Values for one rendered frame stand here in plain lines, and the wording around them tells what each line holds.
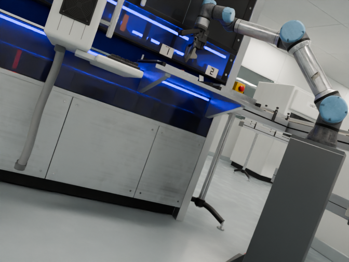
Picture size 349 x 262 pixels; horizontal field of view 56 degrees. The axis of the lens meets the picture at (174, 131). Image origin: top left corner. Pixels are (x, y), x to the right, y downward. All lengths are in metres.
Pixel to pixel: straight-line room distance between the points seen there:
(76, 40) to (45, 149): 0.80
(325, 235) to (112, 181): 1.90
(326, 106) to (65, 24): 1.16
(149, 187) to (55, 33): 1.19
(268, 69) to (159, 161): 6.52
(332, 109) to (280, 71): 7.03
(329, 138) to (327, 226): 1.50
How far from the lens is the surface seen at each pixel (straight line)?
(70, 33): 1.37
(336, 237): 3.12
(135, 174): 2.11
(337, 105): 1.66
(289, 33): 1.75
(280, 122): 2.75
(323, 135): 1.77
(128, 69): 1.38
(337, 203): 2.42
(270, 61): 8.44
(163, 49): 2.05
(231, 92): 1.84
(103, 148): 2.01
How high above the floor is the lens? 0.70
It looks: 3 degrees down
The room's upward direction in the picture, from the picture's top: 20 degrees clockwise
